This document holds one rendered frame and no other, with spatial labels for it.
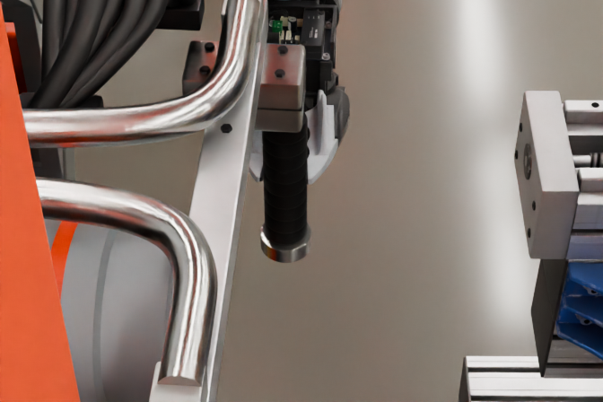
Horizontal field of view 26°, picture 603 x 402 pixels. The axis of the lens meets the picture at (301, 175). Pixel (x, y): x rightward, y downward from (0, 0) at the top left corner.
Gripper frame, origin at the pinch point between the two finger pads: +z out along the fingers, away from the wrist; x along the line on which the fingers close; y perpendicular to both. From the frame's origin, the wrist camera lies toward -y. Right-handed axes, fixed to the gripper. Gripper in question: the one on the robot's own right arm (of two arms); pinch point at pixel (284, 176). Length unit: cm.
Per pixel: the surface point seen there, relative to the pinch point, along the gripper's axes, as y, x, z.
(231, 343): -83, -13, -48
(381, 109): -83, 9, -103
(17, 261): 53, -1, 57
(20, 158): 55, -1, 56
